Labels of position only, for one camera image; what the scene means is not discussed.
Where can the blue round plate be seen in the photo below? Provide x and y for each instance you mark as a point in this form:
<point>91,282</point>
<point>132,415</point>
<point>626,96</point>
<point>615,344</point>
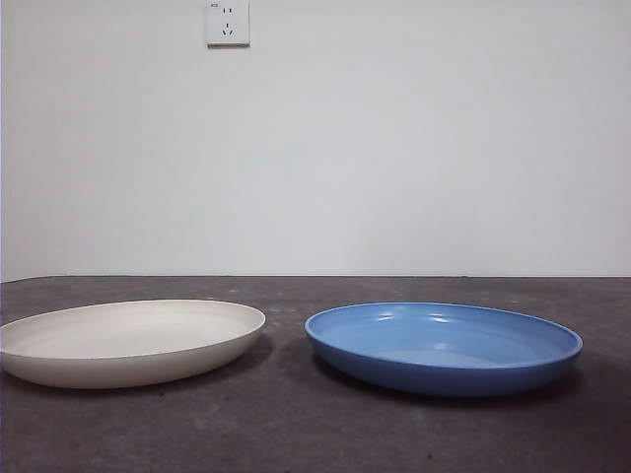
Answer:
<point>443,367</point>

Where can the white round plate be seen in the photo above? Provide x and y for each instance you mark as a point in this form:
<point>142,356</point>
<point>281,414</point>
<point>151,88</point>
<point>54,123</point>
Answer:
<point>128,340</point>

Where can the white wall power socket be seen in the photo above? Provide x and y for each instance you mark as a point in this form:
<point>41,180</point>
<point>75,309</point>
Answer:
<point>228,24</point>

